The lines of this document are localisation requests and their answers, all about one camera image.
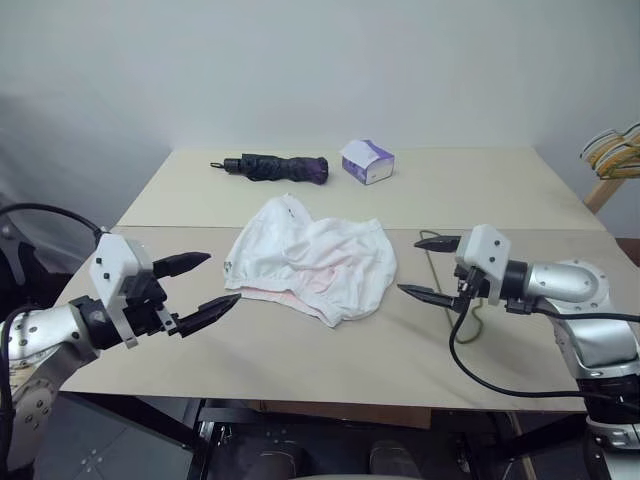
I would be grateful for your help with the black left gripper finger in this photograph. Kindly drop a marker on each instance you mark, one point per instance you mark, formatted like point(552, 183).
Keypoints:
point(180, 264)
point(210, 312)

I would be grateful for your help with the purple white tissue pack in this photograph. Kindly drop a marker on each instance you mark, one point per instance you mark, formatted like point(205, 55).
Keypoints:
point(372, 165)

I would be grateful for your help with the brown cardboard panel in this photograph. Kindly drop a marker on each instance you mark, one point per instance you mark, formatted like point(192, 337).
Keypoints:
point(350, 415)

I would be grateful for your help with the white shorts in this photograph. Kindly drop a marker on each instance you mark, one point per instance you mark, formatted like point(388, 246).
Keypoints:
point(310, 260)

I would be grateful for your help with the wooden hanger rack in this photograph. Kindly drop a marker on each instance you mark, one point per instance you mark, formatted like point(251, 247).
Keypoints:
point(602, 192)

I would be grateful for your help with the black folded umbrella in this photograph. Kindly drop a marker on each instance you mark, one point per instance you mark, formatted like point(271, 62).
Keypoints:
point(280, 167)

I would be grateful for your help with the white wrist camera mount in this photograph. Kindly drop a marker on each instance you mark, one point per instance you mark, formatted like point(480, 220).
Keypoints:
point(482, 250)
point(115, 260)

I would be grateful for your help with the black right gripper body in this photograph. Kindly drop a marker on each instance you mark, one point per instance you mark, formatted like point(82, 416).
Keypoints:
point(472, 287)

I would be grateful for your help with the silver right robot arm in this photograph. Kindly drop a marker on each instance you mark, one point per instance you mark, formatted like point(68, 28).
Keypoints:
point(565, 282)

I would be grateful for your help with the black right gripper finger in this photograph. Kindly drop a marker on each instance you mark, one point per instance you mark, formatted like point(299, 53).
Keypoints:
point(430, 296)
point(440, 244)

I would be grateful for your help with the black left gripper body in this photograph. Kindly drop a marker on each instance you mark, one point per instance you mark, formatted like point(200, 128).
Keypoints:
point(145, 305)

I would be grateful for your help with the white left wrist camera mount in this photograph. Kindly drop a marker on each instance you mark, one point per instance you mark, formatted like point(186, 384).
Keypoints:
point(115, 260)

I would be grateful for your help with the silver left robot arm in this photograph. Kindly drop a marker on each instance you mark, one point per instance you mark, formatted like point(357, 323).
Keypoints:
point(45, 325)

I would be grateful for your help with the light wooden slat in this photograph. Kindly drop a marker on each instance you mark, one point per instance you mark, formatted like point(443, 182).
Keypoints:
point(522, 445)

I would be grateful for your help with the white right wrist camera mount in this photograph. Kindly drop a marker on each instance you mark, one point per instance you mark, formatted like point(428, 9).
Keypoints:
point(482, 250)

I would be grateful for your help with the dark rounded shape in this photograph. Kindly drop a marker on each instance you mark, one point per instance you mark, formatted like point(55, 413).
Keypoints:
point(282, 462)
point(392, 460)

